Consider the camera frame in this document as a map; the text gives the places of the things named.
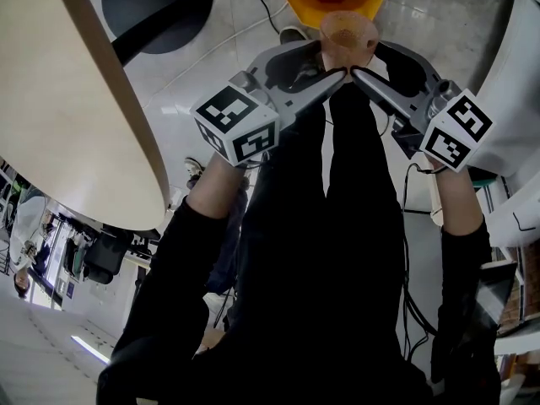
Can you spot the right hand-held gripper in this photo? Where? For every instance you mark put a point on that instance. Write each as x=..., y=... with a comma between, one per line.
x=457, y=131

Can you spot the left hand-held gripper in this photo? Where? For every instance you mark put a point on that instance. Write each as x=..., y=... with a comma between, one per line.
x=236, y=122

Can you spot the translucent pink cup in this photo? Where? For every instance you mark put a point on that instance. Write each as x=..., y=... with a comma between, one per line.
x=348, y=36

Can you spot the yellow bin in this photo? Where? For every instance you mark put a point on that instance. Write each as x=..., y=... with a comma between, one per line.
x=304, y=2

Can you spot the person's right forearm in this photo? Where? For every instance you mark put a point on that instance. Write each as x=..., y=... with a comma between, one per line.
x=457, y=201

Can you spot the person's left forearm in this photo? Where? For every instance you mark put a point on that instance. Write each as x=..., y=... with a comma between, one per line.
x=215, y=188

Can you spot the person's grey shoe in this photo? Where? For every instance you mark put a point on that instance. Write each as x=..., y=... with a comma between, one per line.
x=293, y=34

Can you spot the white curved furniture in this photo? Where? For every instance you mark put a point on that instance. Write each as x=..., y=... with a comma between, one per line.
x=514, y=99

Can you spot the green stool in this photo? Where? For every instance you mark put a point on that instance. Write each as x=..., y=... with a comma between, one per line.
x=483, y=179

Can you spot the black round table base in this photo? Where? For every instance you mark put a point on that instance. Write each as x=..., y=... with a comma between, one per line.
x=160, y=7

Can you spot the person's black trousers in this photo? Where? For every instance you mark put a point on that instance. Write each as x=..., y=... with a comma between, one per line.
x=320, y=234

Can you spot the open laptop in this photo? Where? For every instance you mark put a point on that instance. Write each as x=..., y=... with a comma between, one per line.
x=493, y=293

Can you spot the beige wooden table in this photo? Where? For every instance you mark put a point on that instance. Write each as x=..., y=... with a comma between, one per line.
x=63, y=112

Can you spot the black office chair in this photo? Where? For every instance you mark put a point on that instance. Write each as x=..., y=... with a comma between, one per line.
x=103, y=255

